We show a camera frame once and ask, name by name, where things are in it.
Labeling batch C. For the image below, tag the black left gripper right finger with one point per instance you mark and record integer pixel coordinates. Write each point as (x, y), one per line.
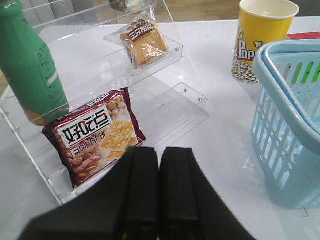
(190, 208)

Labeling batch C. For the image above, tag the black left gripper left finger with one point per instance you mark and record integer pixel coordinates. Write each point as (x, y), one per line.
(123, 205)

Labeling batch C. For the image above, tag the bread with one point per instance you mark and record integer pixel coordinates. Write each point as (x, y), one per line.
(141, 38)

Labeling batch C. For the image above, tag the light blue plastic basket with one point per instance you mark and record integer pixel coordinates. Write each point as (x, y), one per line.
(286, 126)

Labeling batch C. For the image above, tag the maroon almond biscuit packet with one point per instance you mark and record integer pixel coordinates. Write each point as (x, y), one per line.
(94, 136)

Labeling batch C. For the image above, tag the left clear acrylic shelf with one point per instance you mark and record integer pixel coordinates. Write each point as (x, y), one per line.
(127, 79)

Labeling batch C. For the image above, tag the green drink bottle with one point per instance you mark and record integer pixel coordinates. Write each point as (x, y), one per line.
(29, 68)

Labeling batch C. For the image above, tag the yellow popcorn paper cup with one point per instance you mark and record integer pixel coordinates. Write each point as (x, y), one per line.
(260, 22)

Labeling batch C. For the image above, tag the red flat box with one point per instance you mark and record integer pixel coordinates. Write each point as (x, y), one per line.
(303, 36)

